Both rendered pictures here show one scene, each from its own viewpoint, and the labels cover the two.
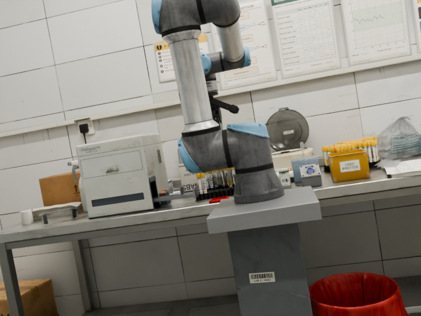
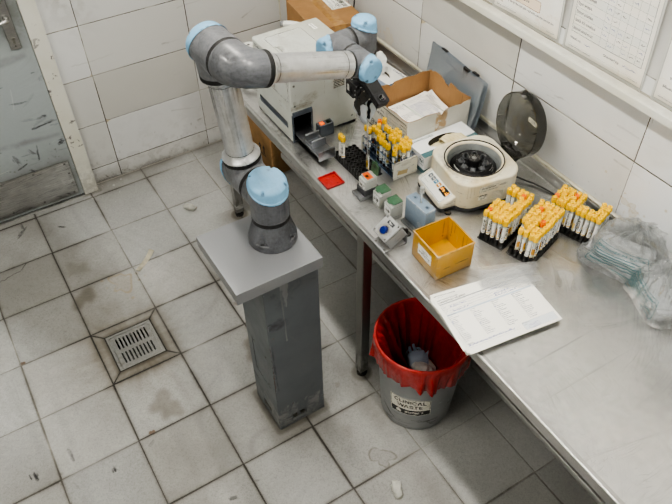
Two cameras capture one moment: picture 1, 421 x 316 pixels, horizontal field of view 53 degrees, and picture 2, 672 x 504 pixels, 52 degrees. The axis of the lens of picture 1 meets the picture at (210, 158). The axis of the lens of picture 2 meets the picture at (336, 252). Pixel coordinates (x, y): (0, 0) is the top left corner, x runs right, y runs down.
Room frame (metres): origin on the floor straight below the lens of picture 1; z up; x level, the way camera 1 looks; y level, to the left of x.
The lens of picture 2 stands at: (0.40, -1.41, 2.41)
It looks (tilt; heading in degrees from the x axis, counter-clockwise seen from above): 46 degrees down; 49
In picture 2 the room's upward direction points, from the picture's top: 1 degrees counter-clockwise
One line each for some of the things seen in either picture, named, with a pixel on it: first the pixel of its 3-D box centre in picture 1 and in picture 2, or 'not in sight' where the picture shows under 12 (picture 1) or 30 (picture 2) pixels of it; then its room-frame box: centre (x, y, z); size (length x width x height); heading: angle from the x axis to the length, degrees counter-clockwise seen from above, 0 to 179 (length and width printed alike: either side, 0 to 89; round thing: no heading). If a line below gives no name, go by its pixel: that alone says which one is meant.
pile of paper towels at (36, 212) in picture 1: (52, 211); not in sight; (1.97, 0.77, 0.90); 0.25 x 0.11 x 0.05; 80
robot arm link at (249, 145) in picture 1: (247, 143); (267, 194); (1.25, -0.12, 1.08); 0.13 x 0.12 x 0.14; 83
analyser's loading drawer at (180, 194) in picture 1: (171, 194); (312, 138); (1.66, 0.18, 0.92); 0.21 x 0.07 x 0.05; 80
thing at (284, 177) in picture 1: (284, 179); (393, 207); (1.63, -0.27, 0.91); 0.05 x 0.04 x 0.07; 170
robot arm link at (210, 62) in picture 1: (206, 64); (339, 48); (1.60, -0.04, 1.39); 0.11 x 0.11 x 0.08; 83
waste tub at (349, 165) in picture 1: (348, 165); (442, 248); (1.60, -0.51, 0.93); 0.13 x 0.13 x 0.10; 77
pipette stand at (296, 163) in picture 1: (306, 170); (419, 214); (1.65, -0.36, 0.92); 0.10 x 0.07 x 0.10; 82
